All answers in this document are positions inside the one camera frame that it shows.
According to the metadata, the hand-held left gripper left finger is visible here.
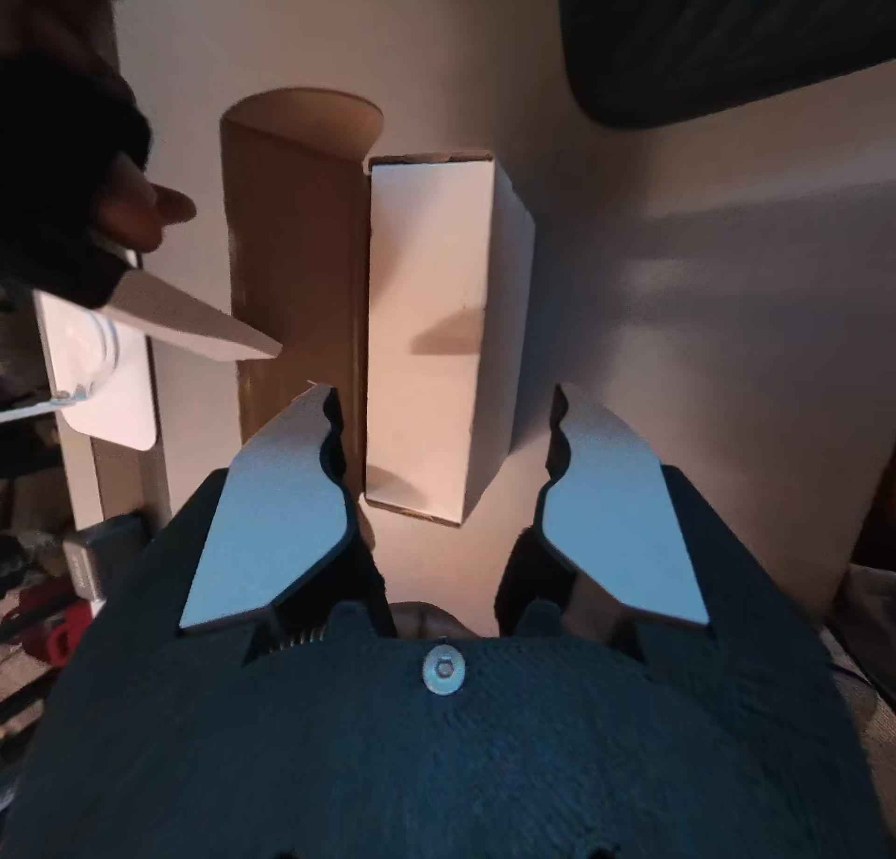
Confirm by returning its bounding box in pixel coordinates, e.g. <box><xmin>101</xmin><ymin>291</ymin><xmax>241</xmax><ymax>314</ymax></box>
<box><xmin>178</xmin><ymin>380</ymin><xmax>354</xmax><ymax>634</ymax></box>

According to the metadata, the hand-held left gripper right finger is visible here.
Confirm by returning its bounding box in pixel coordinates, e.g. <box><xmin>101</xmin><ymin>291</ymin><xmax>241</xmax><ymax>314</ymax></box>
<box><xmin>534</xmin><ymin>380</ymin><xmax>711</xmax><ymax>641</ymax></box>

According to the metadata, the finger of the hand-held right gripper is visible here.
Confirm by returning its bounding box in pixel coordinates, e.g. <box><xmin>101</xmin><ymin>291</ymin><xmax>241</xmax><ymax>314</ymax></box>
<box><xmin>93</xmin><ymin>154</ymin><xmax>199</xmax><ymax>255</ymax></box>
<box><xmin>105</xmin><ymin>269</ymin><xmax>285</xmax><ymax>365</ymax></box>

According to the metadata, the white cardboard box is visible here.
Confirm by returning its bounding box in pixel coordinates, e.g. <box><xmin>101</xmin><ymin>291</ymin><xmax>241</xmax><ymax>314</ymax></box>
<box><xmin>220</xmin><ymin>87</ymin><xmax>537</xmax><ymax>528</ymax></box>

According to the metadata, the grey desk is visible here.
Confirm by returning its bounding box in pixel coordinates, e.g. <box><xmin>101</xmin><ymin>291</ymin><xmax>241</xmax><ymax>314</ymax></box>
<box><xmin>91</xmin><ymin>0</ymin><xmax>896</xmax><ymax>639</ymax></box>

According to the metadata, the white rounded plate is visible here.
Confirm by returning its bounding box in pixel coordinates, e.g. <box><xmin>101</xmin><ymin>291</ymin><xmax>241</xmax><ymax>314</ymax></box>
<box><xmin>34</xmin><ymin>290</ymin><xmax>157</xmax><ymax>452</ymax></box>

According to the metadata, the grey case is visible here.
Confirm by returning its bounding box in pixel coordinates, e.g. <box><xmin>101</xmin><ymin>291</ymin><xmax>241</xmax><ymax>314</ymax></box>
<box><xmin>62</xmin><ymin>514</ymin><xmax>150</xmax><ymax>603</ymax></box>

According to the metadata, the red object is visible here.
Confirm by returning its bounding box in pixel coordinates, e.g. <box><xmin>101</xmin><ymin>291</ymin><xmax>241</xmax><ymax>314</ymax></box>
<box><xmin>0</xmin><ymin>577</ymin><xmax>96</xmax><ymax>665</ymax></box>

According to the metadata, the black mesh chair seat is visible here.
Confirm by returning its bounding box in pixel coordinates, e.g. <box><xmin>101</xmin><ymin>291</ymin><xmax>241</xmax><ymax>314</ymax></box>
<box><xmin>558</xmin><ymin>0</ymin><xmax>896</xmax><ymax>131</ymax></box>

